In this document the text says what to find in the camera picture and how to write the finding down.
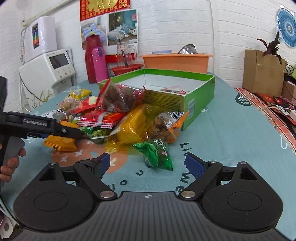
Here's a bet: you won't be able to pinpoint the pink thermos bottle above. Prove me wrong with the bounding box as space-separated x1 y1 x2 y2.
92 46 108 83

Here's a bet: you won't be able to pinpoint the person's left hand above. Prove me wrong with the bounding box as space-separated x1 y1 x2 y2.
1 148 26 183

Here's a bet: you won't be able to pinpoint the bedding poster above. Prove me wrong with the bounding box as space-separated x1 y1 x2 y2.
80 9 138 54

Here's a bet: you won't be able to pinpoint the yellow cellophane snack bag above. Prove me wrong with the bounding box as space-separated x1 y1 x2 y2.
104 104 167 155

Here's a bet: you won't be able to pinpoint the white machine with screen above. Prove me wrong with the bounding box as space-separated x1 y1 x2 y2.
19 49 76 105

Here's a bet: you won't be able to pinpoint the clear red-edged jujube bag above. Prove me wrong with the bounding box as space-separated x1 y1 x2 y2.
95 79 145 113

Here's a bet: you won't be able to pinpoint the steel bowl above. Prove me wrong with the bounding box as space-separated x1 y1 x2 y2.
178 44 198 55

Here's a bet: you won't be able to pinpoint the large red checkered snack bag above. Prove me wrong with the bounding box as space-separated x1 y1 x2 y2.
77 110 126 129

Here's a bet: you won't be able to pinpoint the dark purple plant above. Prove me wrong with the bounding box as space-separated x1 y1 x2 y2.
257 32 282 65

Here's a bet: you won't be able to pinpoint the white power strip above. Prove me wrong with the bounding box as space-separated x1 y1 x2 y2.
285 109 296 123

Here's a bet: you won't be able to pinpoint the red plastic basket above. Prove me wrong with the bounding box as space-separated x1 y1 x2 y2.
111 64 143 76

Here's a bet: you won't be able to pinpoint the orange-edged clear nut bag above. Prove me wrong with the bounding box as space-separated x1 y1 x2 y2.
146 111 188 143

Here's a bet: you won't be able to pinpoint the green pea snack packet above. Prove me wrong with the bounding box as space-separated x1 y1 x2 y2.
79 126 111 145

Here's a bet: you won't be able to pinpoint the red thermos jug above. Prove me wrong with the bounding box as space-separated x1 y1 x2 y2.
85 35 101 83

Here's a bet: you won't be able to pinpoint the green candy packet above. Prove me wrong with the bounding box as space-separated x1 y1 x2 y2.
133 138 173 171

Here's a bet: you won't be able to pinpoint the orange snack packet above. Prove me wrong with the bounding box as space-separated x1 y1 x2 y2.
44 135 77 152

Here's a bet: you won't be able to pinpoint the small brown cardboard box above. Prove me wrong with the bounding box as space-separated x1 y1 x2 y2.
281 81 296 102

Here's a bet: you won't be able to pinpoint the red fu wall banner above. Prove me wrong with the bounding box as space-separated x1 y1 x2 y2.
80 0 130 21

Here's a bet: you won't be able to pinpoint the yellow snack packet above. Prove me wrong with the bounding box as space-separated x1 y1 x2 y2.
69 88 92 101

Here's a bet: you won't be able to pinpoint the green cardboard box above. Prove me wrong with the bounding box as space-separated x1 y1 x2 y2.
111 68 216 131

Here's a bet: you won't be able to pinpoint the blue decorative wall plates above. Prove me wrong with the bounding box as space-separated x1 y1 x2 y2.
276 8 296 48

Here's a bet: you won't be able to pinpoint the white snack packet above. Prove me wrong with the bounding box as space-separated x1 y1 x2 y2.
41 109 67 121

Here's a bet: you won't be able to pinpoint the blue lidded tin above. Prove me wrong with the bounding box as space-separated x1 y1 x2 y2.
151 50 172 55

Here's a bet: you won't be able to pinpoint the orange plastic basin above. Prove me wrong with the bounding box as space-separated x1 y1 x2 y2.
141 53 212 73

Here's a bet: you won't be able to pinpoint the white water purifier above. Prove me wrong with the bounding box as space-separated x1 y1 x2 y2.
24 16 58 62

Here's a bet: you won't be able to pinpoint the glass pitcher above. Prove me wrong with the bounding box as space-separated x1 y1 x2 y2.
117 42 137 67

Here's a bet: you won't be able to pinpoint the red snack packet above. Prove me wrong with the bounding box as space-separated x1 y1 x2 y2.
74 96 97 114

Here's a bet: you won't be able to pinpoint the pink peanut snack bag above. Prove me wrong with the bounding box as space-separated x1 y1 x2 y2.
58 97 81 111

